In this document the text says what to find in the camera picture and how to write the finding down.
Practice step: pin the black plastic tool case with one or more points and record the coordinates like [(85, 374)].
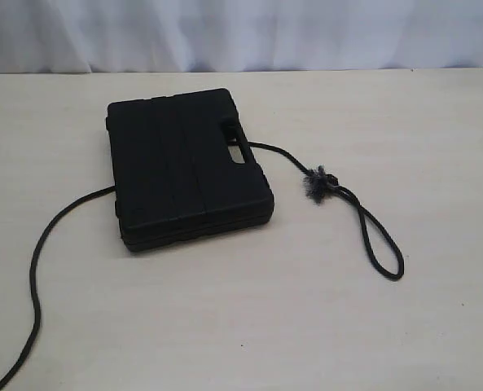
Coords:
[(183, 169)]

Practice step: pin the white backdrop curtain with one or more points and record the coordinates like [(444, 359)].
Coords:
[(238, 36)]

